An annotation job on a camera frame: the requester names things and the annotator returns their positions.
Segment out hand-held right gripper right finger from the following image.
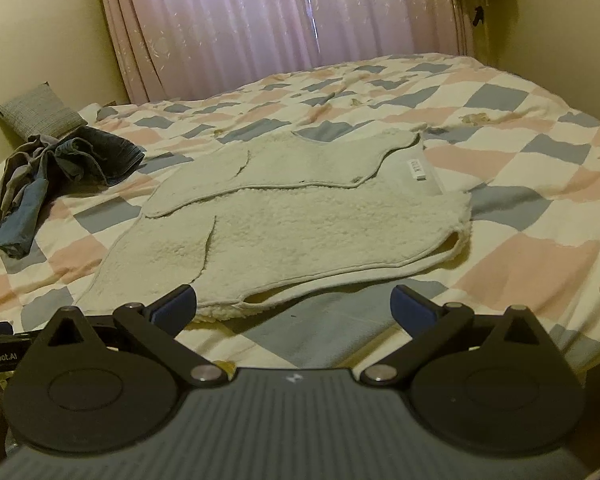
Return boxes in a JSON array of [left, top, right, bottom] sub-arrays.
[[362, 284, 549, 387]]

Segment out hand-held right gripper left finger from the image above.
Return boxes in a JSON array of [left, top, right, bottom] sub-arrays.
[[44, 284, 227, 391]]

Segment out light blue garment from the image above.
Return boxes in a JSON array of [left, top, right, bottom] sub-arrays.
[[0, 177, 50, 259]]

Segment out dark denim jeans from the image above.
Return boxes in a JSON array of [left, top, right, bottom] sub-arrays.
[[50, 126, 147, 187]]

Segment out grey woven pillow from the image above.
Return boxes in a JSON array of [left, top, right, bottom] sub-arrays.
[[0, 82, 89, 139]]

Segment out pink sheer curtain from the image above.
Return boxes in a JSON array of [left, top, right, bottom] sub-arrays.
[[92, 0, 477, 106]]

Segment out grey crumpled garment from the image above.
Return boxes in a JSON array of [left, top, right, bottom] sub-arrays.
[[0, 134, 61, 223]]

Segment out checkered pastel quilt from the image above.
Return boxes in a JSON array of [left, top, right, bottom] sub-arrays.
[[0, 52, 600, 392]]

